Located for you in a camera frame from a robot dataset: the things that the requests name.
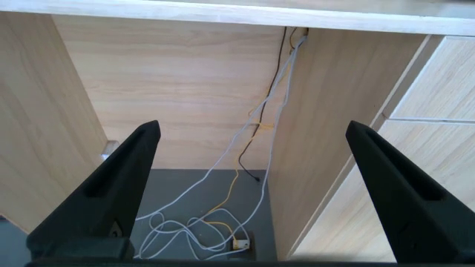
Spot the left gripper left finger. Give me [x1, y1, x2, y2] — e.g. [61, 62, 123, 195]
[26, 119, 162, 260]

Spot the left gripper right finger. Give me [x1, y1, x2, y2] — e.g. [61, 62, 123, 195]
[345, 119, 475, 265]

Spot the wooden counter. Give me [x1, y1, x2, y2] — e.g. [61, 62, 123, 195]
[0, 0, 475, 263]

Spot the yellow cable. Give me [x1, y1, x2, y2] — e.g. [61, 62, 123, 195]
[202, 62, 294, 240]

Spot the white cable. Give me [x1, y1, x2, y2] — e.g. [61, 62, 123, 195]
[134, 36, 307, 223]
[134, 36, 307, 261]

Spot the black cable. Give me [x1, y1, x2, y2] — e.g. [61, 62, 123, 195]
[237, 26, 298, 182]

